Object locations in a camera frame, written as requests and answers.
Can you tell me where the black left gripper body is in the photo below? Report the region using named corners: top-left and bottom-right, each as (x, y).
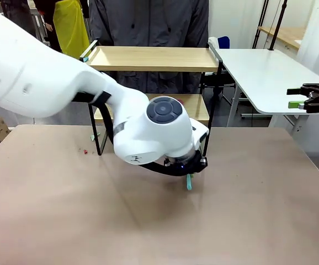
top-left (163, 150), bottom-right (209, 178)

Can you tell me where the two-tier wood metal shelf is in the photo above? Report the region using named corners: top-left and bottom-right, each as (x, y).
top-left (79, 40), bottom-right (224, 157)

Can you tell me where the white side table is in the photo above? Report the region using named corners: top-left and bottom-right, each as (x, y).
top-left (208, 37), bottom-right (319, 136)

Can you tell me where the wooden background desk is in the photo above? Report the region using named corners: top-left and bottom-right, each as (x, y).
top-left (257, 25), bottom-right (306, 50)

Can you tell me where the black stand pole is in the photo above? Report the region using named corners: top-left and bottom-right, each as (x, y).
top-left (268, 0), bottom-right (289, 51)

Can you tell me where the black tripod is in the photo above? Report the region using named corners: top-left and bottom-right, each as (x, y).
top-left (252, 0), bottom-right (270, 50)

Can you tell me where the blue chair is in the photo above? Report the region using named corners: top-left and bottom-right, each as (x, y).
top-left (217, 35), bottom-right (231, 50)

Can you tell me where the person in grey jacket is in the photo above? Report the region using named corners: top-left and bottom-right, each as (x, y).
top-left (89, 0), bottom-right (210, 94)

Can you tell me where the yellow garment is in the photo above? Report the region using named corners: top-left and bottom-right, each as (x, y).
top-left (52, 0), bottom-right (91, 59)

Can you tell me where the background person in dark clothes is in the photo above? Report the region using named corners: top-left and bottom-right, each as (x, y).
top-left (33, 0), bottom-right (63, 53)
top-left (0, 0), bottom-right (36, 36)

